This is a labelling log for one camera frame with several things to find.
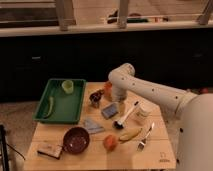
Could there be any blue sponge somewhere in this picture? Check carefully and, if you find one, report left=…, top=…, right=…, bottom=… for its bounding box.
left=101, top=103, right=118, bottom=119

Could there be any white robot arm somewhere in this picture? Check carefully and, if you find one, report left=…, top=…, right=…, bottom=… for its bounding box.
left=108, top=63, right=213, bottom=171

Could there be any orange bowl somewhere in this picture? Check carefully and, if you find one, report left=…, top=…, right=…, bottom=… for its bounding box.
left=104, top=81, right=112, bottom=101

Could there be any purple bowl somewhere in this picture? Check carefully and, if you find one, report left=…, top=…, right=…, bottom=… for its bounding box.
left=63, top=127, right=90, bottom=154

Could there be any small metal cup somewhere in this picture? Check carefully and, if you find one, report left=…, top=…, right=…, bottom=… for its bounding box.
left=89, top=91, right=102, bottom=108

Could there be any yellow banana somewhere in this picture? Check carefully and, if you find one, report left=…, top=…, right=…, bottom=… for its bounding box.
left=119, top=128, right=142, bottom=141

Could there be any grey folded cloth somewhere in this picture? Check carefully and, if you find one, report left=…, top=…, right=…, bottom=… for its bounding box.
left=83, top=118, right=104, bottom=134

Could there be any orange fruit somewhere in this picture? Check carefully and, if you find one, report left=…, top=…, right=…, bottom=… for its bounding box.
left=103, top=135, right=118, bottom=151

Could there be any silver fork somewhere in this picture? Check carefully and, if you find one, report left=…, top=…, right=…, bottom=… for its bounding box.
left=138, top=122, right=155, bottom=150

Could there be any light green cup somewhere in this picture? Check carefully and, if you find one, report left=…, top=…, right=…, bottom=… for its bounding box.
left=61, top=80, right=74, bottom=94

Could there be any green plastic tray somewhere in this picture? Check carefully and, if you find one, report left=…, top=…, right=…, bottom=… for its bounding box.
left=34, top=78, right=86, bottom=124

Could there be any green bean pod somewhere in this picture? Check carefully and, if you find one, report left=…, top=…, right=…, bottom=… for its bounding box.
left=43, top=96, right=54, bottom=119

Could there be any wooden block eraser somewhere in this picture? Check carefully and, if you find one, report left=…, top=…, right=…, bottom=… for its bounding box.
left=37, top=142, right=62, bottom=159

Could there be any black cable on floor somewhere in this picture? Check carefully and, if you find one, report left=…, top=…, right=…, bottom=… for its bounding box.
left=5, top=142, right=26, bottom=161

